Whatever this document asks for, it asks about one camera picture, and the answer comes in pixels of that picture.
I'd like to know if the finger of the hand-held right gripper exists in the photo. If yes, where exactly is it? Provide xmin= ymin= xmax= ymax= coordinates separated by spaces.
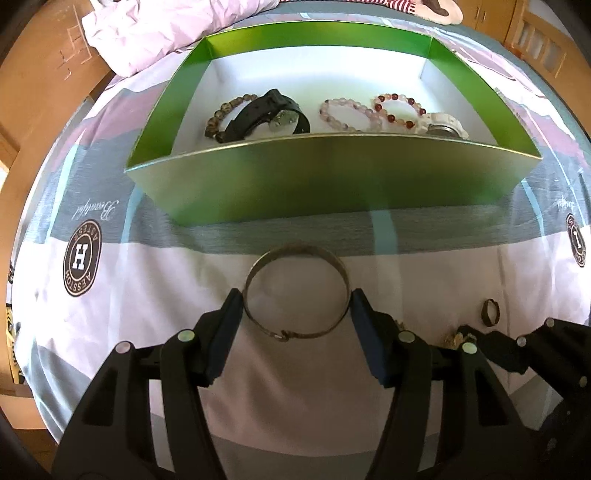
xmin=461 ymin=324 xmax=533 ymax=376
xmin=517 ymin=318 xmax=591 ymax=398

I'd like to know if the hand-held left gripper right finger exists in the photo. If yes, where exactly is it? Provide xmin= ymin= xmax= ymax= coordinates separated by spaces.
xmin=349 ymin=288 xmax=550 ymax=480

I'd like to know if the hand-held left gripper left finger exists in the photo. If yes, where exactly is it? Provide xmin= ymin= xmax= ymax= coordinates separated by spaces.
xmin=51 ymin=288 xmax=245 ymax=480

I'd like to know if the silver metal bangle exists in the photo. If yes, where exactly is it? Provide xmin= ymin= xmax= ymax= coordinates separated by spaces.
xmin=242 ymin=244 xmax=350 ymax=343

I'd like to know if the green cardboard box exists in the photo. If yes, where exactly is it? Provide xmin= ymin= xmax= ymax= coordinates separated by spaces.
xmin=126 ymin=21 xmax=542 ymax=228

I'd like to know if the black wrist watch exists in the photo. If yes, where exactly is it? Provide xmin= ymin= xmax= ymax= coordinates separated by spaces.
xmin=217 ymin=89 xmax=311 ymax=144

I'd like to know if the brown bead bracelet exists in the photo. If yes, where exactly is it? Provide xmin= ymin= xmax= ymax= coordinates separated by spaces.
xmin=204 ymin=92 xmax=259 ymax=138

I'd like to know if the pale pink bead bracelet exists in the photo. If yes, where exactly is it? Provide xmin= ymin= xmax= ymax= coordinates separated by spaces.
xmin=318 ymin=97 xmax=384 ymax=133

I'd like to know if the cream white wrist watch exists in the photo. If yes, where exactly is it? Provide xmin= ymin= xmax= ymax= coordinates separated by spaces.
xmin=416 ymin=112 xmax=469 ymax=139

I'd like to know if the red and white bead bracelet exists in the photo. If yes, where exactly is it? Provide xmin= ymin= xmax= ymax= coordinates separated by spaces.
xmin=373 ymin=92 xmax=428 ymax=130

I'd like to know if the pink pillow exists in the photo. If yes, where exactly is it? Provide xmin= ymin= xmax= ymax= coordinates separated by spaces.
xmin=82 ymin=0 xmax=280 ymax=77

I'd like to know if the wooden bed footboard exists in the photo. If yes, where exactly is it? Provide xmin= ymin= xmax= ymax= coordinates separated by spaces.
xmin=505 ymin=0 xmax=591 ymax=139

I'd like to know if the wooden bed headboard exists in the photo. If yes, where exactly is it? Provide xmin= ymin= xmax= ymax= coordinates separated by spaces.
xmin=0 ymin=0 xmax=116 ymax=259

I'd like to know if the red striped plush toy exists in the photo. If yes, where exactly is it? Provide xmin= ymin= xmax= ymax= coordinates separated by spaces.
xmin=281 ymin=0 xmax=462 ymax=25

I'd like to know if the black and yellow strap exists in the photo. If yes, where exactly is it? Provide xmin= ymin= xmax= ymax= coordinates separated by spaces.
xmin=4 ymin=305 xmax=24 ymax=384

